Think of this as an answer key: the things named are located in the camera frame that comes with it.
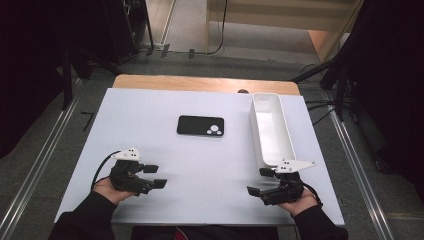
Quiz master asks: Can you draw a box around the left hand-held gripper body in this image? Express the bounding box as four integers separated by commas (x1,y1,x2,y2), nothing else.
109,147,156,197

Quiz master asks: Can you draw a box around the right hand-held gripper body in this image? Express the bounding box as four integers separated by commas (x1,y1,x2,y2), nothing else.
259,159,317,206

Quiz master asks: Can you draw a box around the white plastic bin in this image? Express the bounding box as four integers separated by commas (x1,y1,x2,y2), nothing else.
249,92,297,168

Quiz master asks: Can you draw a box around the black phone case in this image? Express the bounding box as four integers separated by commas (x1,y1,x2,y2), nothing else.
176,114,225,137

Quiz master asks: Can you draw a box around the person's left hand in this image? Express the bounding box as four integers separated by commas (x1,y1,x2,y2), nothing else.
92,176,136,205

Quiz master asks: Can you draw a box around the person's right hand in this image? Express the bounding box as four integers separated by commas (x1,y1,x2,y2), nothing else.
278,188,319,218

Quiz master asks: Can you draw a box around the white table board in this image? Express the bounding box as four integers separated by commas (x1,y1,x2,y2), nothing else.
54,87,345,227

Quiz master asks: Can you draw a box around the wooden table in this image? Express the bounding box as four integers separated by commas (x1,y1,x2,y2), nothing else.
112,73,301,96

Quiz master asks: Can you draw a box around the black metal stand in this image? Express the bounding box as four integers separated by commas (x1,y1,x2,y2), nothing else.
61,43,123,111
291,49,354,121

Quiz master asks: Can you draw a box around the black equipment cabinet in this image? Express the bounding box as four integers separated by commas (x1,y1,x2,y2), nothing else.
103,0,154,64

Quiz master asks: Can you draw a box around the dark curtain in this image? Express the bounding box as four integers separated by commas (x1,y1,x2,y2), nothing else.
0,0,73,159
349,0,424,201

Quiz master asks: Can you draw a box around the beige wooden shelf unit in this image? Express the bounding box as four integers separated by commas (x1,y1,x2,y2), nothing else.
204,0,364,63

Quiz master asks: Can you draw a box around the left hand-held gripper cable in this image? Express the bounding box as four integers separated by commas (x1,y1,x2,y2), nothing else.
90,150,122,192

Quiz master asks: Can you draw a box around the hand-held gripper cable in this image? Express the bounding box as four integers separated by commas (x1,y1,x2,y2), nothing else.
90,150,122,192
301,182,324,208

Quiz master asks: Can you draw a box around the right hand-held gripper cable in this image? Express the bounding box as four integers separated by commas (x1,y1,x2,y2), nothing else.
301,182,324,208

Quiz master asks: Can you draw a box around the black floor cable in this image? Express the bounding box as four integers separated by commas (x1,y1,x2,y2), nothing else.
312,108,336,127

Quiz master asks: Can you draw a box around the metal floor rail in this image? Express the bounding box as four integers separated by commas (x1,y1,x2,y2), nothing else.
324,93,396,240
0,78,84,240

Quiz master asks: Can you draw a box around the black hanging cable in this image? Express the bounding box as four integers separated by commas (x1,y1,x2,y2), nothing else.
189,0,229,56

